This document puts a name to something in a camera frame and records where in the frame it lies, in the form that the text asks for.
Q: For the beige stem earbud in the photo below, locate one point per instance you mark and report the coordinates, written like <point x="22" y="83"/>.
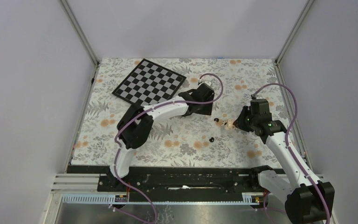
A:
<point x="221" y="123"/>

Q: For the beige earbud charging case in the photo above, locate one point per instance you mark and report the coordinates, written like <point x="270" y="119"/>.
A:
<point x="229" y="124"/>

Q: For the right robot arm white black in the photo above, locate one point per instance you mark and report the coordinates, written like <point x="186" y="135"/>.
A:
<point x="306" y="198"/>

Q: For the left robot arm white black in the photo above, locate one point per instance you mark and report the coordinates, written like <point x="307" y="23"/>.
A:
<point x="136" y="124"/>

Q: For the floral patterned table mat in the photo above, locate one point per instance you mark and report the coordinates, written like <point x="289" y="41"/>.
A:
<point x="184" y="141"/>

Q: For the black white checkerboard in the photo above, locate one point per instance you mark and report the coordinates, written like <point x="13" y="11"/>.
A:
<point x="148" y="84"/>

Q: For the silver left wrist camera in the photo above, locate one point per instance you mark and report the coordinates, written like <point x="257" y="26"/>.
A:
<point x="206" y="82"/>

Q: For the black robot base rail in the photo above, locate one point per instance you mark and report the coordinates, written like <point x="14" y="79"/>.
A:
<point x="181" y="183"/>

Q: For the white slotted cable duct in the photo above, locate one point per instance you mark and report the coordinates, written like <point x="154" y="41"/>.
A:
<point x="120" y="199"/>

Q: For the left aluminium frame post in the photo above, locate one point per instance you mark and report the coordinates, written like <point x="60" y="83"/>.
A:
<point x="79" y="31"/>

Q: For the aluminium frame post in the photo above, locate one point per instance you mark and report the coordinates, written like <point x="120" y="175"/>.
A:
<point x="302" y="16"/>
<point x="79" y="31"/>

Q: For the right aluminium frame post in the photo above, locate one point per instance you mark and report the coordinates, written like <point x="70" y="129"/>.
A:
<point x="302" y="16"/>

